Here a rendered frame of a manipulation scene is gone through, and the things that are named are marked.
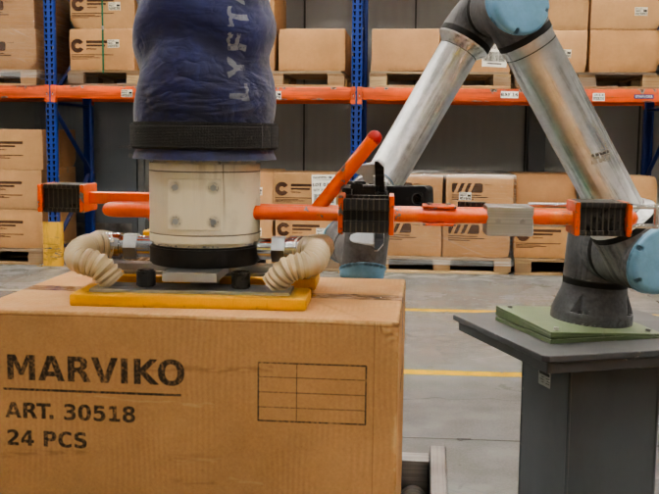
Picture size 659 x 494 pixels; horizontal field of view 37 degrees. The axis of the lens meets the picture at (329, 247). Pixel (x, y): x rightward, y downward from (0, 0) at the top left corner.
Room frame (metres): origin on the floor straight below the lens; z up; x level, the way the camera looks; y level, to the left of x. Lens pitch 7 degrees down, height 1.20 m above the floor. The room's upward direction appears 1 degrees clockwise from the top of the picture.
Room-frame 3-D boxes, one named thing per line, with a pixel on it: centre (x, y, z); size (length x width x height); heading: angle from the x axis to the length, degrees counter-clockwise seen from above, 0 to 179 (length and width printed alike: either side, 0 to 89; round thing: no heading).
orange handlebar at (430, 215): (1.63, -0.01, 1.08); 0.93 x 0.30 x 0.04; 87
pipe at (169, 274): (1.52, 0.19, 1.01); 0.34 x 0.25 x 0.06; 87
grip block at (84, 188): (1.80, 0.48, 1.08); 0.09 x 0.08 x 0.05; 177
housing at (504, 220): (1.50, -0.27, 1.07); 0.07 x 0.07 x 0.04; 87
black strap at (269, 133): (1.53, 0.19, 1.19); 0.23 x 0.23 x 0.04
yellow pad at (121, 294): (1.43, 0.20, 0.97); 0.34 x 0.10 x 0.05; 87
